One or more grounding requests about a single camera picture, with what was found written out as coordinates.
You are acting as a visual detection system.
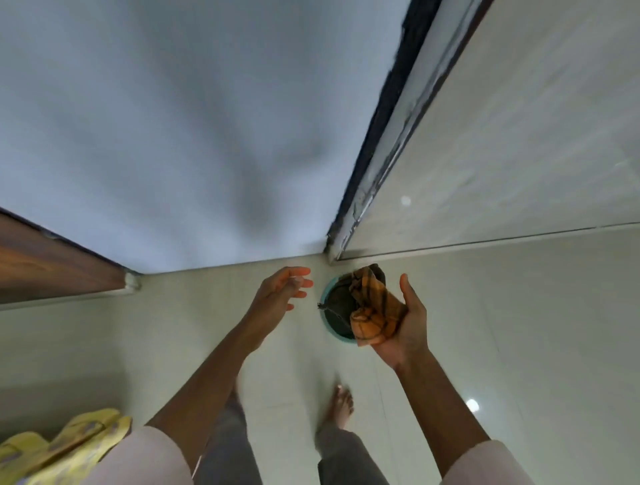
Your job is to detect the person's left hand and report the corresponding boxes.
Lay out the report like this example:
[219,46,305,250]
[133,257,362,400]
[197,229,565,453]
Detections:
[248,266,314,336]

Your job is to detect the person's right hand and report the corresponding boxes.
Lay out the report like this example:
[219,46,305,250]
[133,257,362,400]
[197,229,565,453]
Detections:
[372,273,430,371]

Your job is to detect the orange checked cloth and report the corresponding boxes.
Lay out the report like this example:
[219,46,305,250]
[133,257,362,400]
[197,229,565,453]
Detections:
[348,264,409,348]

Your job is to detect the person's left forearm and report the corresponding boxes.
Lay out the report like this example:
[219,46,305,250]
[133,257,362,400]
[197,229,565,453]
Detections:
[144,311,271,474]

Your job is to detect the person's right forearm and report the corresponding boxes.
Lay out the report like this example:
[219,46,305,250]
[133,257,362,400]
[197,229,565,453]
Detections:
[394,347,492,479]

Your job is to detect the teal rimmed bucket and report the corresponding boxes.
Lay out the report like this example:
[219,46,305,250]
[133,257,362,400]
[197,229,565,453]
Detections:
[317,271,375,346]

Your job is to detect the person's right foot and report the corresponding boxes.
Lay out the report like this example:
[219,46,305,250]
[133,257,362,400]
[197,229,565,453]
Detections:
[320,384,355,441]

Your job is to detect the grey trousers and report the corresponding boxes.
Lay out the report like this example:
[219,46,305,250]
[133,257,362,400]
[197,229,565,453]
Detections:
[192,382,392,485]

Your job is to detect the white right sleeve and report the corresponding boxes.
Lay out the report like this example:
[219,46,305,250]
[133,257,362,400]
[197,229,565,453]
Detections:
[439,439,537,485]

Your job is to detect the white sleeve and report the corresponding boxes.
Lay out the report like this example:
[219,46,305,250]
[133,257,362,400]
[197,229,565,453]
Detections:
[439,439,537,485]
[80,425,195,485]

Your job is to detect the white left sleeve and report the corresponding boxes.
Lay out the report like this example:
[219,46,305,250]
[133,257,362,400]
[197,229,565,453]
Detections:
[80,425,195,485]

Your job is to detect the brown wooden door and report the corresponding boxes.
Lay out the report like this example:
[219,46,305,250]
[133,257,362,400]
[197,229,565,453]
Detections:
[0,207,130,306]

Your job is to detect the yellow slipper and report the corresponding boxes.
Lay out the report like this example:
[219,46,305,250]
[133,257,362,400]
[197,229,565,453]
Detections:
[22,414,134,485]
[0,408,122,473]

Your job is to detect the grey metal door frame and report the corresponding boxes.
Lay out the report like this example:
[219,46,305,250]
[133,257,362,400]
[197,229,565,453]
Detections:
[326,0,495,264]

